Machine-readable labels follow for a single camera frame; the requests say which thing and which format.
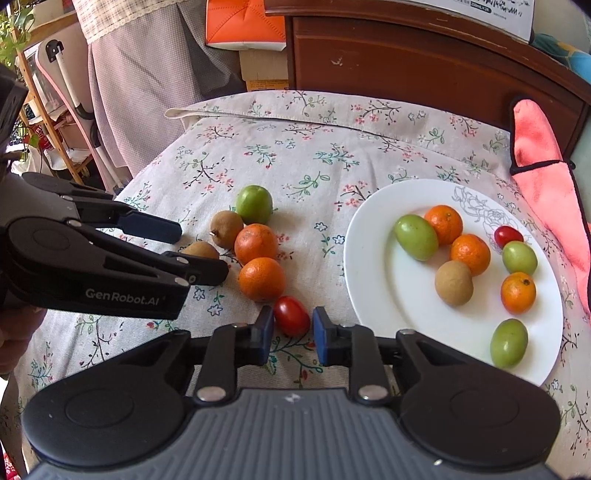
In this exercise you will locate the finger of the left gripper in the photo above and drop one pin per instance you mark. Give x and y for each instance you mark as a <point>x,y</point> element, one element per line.
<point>195,270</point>
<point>102,213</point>

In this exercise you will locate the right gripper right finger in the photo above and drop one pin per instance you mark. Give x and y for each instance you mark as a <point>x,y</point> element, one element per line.
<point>357,349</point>

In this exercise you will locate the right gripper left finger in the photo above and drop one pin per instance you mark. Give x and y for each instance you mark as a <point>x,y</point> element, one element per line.
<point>229,348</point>

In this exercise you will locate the brown longan with stem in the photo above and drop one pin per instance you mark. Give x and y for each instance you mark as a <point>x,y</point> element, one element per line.
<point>225,227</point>

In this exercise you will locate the red cherry tomato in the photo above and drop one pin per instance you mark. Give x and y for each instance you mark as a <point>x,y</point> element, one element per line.
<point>291,317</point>
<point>507,234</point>

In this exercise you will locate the green fruit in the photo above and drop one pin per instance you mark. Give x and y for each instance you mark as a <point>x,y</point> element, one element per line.
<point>254,204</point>
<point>509,343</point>
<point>416,236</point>

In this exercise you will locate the lone orange tangerine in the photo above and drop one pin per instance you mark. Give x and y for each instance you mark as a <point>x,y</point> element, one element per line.
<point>447,223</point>

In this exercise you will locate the green fruit top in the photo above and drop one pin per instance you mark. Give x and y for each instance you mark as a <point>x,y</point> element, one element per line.
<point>509,343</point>

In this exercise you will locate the green fruit oval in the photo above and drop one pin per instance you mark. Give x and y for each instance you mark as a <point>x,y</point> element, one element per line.
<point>519,257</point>

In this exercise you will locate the person left hand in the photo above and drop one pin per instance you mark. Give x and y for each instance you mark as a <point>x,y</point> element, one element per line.
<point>17,325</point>

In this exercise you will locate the wooden folding rack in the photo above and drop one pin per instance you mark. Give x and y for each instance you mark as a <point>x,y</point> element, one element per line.
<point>58,69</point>

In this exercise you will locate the floral tablecloth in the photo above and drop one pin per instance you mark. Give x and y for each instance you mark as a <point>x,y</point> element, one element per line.
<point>320,156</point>

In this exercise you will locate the white floral plate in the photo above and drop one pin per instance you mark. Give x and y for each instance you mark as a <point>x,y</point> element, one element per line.
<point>391,292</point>

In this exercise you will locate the cardboard box yellow label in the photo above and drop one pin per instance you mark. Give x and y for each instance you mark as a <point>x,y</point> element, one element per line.
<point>264,69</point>

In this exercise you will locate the orange box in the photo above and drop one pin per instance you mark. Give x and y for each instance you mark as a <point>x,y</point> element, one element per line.
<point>238,25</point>

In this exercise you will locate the pink grey cloth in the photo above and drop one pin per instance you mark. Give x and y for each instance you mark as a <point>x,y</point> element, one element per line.
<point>547,183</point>

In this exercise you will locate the dark wooden cabinet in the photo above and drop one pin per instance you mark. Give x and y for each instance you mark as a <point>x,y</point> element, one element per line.
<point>412,53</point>

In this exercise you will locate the white milk carton box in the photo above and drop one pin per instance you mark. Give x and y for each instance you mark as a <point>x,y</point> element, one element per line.
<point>514,17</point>

